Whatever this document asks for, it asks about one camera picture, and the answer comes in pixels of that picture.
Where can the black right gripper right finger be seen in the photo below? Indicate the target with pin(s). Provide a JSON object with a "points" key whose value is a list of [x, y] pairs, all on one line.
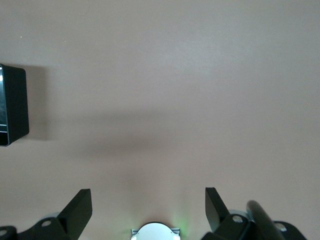
{"points": [[220, 220]]}

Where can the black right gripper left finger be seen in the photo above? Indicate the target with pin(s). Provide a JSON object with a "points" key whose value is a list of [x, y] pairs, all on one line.
{"points": [[75, 217]]}

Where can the black plastic box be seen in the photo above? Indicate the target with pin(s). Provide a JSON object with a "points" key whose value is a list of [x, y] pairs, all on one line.
{"points": [[16, 100]]}

